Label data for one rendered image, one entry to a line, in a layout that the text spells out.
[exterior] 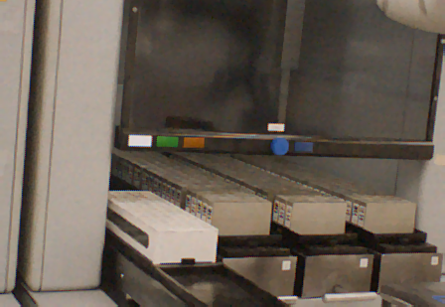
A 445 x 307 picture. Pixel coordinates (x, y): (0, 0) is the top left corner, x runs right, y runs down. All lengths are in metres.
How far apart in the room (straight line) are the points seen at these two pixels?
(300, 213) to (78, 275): 0.40
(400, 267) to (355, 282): 0.10
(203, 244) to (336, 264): 0.28
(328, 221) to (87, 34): 0.54
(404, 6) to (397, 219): 0.63
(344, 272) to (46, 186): 0.52
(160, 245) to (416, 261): 0.51
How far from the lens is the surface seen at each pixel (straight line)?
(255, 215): 1.46
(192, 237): 1.28
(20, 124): 1.31
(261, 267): 1.40
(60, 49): 1.31
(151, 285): 1.23
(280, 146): 1.43
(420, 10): 1.08
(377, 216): 1.60
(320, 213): 1.53
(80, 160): 1.34
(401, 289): 1.27
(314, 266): 1.45
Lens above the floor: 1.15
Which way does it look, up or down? 6 degrees down
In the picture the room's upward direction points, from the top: 6 degrees clockwise
